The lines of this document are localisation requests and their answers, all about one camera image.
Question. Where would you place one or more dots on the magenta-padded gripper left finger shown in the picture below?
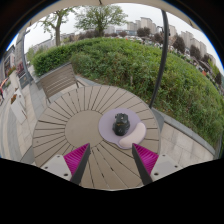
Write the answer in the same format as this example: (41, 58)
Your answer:
(76, 159)

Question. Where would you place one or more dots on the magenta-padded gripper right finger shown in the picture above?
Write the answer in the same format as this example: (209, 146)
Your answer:
(146, 159)

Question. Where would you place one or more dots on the black computer mouse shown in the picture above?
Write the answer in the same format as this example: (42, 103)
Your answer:
(121, 125)

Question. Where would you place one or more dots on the lilac mouse pad with wrist rest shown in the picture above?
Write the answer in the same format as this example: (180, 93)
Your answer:
(106, 128)

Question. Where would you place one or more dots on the white planter box with flowers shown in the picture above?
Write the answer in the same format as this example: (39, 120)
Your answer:
(17, 110)

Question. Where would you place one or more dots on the slatted brown outdoor chair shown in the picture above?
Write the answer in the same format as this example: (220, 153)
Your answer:
(58, 80)

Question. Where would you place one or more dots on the green hedge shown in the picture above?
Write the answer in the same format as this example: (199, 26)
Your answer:
(116, 63)

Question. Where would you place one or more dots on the dark curved parasol pole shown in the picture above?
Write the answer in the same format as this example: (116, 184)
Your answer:
(162, 60)

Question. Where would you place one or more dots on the tall grey sign pillar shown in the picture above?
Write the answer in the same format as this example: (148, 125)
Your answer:
(20, 60)

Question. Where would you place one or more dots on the slender leaning tree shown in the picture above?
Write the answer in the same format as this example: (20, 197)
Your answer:
(57, 30)

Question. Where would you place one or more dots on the distant apartment buildings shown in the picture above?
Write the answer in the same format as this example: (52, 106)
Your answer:
(145, 24)

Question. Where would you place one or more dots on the bushy round-crowned tree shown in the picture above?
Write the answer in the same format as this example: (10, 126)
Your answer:
(100, 16)

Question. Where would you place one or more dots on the beige parasol canopy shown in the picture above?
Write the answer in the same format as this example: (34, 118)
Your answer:
(133, 2)

